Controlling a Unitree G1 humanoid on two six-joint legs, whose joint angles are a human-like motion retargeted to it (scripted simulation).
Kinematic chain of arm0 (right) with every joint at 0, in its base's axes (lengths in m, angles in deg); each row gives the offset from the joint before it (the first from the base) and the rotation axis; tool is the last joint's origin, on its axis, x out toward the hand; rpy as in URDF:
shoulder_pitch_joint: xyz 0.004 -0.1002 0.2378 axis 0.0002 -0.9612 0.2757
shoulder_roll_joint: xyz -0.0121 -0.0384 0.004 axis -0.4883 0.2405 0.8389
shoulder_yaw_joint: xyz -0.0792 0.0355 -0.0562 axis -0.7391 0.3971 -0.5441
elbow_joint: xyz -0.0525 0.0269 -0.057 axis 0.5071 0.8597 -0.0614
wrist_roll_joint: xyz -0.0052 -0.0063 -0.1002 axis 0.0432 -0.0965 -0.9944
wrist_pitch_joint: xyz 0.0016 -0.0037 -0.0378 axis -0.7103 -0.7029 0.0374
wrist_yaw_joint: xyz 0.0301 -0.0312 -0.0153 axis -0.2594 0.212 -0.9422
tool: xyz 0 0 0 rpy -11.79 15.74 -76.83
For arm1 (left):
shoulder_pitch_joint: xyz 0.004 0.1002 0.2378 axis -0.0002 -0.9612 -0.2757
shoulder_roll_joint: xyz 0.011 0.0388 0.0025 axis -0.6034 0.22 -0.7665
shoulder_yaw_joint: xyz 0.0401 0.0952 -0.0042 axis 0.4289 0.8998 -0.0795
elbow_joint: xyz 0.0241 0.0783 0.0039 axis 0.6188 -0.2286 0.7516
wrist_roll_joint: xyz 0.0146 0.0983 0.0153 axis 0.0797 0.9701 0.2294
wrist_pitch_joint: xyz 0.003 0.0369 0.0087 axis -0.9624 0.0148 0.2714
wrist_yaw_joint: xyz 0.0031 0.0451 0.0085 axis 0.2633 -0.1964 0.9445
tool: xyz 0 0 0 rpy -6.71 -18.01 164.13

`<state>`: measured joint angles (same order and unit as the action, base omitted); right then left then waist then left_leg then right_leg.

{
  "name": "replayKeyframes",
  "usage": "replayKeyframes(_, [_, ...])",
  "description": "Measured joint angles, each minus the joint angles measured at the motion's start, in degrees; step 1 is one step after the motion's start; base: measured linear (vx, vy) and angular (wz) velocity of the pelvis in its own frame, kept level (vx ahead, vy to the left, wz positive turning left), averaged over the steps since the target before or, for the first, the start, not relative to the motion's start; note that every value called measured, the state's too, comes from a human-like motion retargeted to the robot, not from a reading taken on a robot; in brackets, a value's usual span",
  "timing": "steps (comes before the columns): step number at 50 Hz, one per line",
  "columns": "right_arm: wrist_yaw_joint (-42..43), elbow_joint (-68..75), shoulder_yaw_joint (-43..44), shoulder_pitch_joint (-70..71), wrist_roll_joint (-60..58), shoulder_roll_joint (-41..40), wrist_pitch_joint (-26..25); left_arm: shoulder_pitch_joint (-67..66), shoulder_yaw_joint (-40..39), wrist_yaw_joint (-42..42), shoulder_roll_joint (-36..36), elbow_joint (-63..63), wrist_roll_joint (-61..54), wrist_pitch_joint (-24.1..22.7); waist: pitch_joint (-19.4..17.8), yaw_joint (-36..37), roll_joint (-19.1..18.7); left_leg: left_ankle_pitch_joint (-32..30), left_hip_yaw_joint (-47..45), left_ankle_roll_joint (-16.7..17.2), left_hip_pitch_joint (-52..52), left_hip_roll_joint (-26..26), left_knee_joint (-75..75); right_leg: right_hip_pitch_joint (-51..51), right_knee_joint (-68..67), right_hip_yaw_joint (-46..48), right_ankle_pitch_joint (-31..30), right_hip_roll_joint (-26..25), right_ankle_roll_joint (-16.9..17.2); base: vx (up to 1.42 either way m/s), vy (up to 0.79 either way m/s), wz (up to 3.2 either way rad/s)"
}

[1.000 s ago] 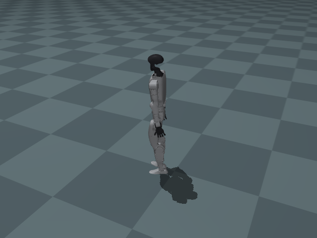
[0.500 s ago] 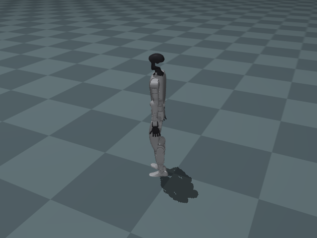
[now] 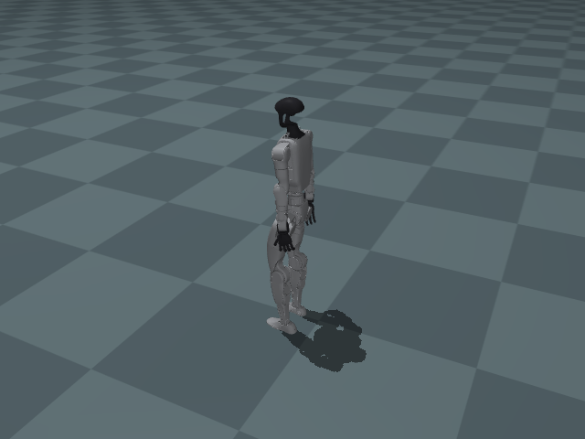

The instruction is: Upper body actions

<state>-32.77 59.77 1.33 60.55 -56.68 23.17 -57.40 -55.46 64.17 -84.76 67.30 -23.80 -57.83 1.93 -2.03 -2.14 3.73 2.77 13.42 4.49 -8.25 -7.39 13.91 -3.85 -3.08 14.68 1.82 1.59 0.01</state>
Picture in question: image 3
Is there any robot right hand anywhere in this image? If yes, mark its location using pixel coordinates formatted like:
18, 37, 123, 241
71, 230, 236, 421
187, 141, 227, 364
303, 192, 316, 226

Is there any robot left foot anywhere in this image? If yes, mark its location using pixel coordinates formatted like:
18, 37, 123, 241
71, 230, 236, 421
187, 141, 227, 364
267, 317, 297, 334

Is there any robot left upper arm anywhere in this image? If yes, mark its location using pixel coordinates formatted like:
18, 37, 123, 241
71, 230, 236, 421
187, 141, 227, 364
271, 143, 291, 195

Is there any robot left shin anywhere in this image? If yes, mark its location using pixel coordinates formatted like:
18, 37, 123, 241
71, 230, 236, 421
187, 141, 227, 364
270, 270, 291, 325

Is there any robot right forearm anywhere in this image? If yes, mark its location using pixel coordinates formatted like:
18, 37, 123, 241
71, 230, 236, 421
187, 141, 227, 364
304, 168, 314, 200

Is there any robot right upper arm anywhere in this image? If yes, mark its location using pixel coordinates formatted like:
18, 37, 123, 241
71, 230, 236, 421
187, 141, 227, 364
301, 129, 314, 170

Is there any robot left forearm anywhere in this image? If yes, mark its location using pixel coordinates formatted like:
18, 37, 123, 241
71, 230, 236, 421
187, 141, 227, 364
273, 186, 289, 231

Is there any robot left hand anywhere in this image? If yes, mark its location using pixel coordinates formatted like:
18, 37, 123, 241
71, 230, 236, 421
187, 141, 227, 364
274, 222, 295, 252

